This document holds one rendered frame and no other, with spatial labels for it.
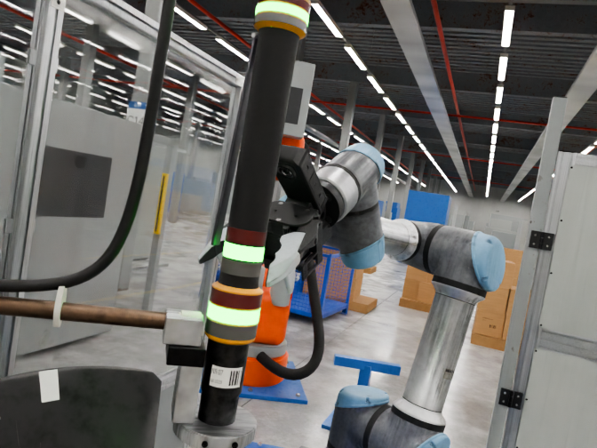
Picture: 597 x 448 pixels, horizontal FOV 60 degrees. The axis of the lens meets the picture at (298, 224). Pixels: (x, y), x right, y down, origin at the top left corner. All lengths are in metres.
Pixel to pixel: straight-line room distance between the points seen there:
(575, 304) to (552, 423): 0.46
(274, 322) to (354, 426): 3.25
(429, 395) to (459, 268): 0.27
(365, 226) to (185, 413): 0.46
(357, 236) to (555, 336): 1.51
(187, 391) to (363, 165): 0.46
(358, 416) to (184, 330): 0.83
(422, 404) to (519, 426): 1.19
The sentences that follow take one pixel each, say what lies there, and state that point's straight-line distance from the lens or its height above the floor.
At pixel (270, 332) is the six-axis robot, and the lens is 4.45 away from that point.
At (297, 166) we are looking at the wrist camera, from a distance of 0.61.
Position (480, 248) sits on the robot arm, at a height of 1.62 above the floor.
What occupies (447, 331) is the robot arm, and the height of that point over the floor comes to 1.44.
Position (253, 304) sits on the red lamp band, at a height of 1.57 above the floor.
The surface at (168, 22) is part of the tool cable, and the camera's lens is 0.44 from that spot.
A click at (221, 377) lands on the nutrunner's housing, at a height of 1.51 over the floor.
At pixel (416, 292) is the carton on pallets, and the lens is 9.79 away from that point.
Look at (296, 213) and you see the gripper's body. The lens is 0.65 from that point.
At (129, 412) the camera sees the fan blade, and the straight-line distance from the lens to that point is 0.60.
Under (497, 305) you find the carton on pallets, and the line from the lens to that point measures 7.99.
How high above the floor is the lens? 1.66
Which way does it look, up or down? 3 degrees down
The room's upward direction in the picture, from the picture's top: 10 degrees clockwise
